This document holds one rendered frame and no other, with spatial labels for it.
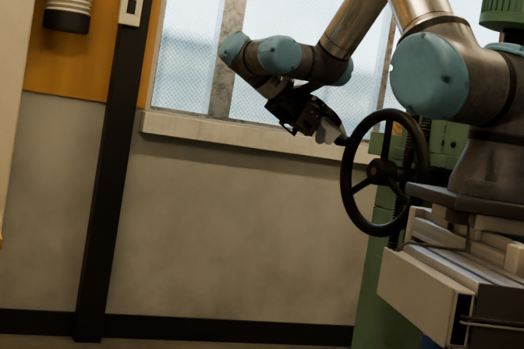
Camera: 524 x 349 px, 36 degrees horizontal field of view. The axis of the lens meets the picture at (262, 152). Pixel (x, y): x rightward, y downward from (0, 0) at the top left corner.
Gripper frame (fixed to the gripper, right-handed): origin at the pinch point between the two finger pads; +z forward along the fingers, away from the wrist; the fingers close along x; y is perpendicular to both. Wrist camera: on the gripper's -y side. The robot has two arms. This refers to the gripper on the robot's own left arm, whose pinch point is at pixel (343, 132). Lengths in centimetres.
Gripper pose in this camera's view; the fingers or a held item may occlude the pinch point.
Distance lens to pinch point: 185.1
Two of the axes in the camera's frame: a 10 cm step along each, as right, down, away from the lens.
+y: -5.0, 8.2, -2.7
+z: 7.0, 5.7, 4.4
